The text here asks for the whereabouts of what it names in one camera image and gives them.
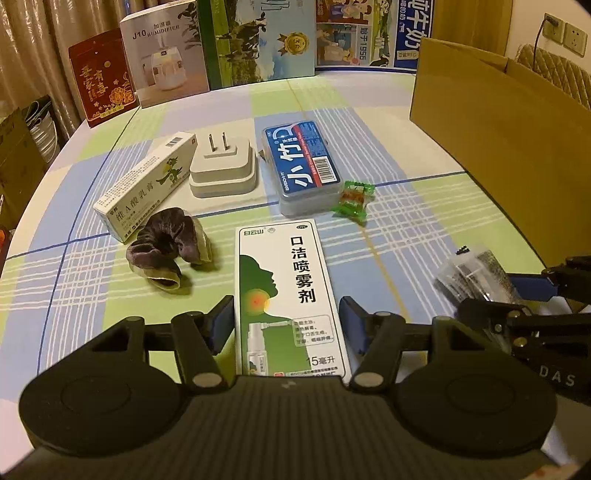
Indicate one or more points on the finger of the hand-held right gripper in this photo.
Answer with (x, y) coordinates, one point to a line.
(570, 277)
(485, 311)

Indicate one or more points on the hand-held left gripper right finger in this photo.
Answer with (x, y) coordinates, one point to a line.
(352, 319)

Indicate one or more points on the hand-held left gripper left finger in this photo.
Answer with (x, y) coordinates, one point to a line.
(222, 319)

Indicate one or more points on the clear plastic packet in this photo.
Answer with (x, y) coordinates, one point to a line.
(480, 274)

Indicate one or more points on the white green spray box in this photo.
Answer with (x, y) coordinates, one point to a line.
(286, 277)

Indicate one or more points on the purple hair scrunchie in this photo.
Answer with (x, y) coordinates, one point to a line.
(161, 235)

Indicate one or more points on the green candy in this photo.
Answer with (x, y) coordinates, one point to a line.
(353, 201)

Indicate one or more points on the white ointment box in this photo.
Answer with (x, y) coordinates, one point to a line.
(143, 189)

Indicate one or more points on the clear blue-label plastic case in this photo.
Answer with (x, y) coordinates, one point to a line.
(302, 161)

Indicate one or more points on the brown cardboard box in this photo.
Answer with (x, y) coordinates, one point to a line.
(498, 115)

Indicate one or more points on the plaid tablecloth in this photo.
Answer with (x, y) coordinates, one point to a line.
(397, 258)

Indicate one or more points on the white power adapter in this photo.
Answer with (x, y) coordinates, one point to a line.
(222, 168)

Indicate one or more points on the chair with quilted cover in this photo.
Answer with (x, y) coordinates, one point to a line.
(558, 74)

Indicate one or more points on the brown storage carton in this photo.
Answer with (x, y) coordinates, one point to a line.
(18, 166)

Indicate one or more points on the red gift box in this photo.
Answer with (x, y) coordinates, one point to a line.
(104, 78)

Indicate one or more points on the white humidifier box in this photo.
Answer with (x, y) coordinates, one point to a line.
(164, 55)

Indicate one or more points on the wooden door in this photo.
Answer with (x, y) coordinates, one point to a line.
(471, 23)

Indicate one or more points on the green landscape milk carton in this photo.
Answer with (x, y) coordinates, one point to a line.
(258, 41)

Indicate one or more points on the blue cartoon milk carton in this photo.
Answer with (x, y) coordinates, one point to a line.
(364, 32)

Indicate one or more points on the beige curtain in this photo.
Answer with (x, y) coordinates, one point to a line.
(41, 41)

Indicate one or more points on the empty wall socket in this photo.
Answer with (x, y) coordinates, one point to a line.
(576, 39)

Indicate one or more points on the wall socket with plug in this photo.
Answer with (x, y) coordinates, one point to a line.
(553, 27)

